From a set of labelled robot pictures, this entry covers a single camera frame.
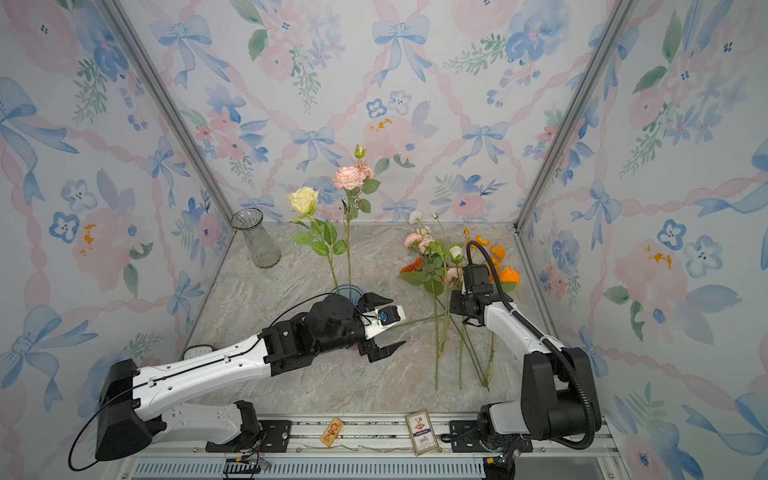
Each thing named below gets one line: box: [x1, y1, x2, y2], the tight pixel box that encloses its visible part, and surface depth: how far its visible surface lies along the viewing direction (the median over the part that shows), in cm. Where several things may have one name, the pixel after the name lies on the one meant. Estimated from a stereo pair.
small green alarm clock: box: [182, 344, 218, 361], surface depth 85 cm
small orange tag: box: [320, 418, 344, 447], surface depth 76 cm
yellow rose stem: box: [287, 186, 348, 293], surface depth 73 cm
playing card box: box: [405, 410, 440, 455], surface depth 75 cm
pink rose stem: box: [332, 144, 381, 289], surface depth 74 cm
